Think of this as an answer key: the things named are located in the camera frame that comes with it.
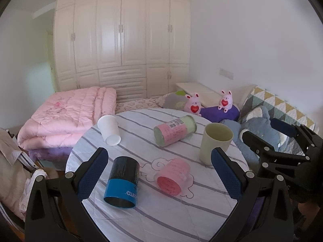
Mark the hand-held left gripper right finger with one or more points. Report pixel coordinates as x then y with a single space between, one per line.
224 171

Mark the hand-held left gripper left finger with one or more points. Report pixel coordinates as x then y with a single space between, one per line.
94 171

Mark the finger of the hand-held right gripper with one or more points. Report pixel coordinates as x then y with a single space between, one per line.
265 153
284 127

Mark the black and blue cup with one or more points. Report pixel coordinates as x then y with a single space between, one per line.
121 189

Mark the white paper cup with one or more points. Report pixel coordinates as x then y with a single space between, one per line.
108 128

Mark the translucent pink cup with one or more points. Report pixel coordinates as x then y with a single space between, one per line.
169 184

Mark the green and pink cup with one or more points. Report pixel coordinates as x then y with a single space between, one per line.
171 131

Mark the pale yellow cup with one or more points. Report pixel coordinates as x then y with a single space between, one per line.
209 151

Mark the triangle pattern pillow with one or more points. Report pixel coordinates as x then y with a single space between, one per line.
277 105

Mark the blue plush toy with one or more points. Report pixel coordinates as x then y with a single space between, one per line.
257 123

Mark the purple folded blanket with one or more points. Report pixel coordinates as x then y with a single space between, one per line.
50 153

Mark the purple pillow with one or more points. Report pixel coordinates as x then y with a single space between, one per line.
217 114

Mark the pink folded quilt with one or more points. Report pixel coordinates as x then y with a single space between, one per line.
65 116

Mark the pink bunny plush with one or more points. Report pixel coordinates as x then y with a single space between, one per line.
225 102
193 105

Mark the white cloth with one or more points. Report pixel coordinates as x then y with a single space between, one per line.
23 194

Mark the heart patterned bed sheet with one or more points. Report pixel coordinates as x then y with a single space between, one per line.
136 104

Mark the white bedside table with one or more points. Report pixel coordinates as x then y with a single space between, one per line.
199 90

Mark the beige clothing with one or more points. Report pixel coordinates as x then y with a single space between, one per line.
10 176

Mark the grey pillow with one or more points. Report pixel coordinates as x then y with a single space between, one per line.
174 100

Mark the cream wardrobe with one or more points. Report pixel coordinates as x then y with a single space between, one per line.
111 30

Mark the wall outlet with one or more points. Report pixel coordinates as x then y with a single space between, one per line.
225 72

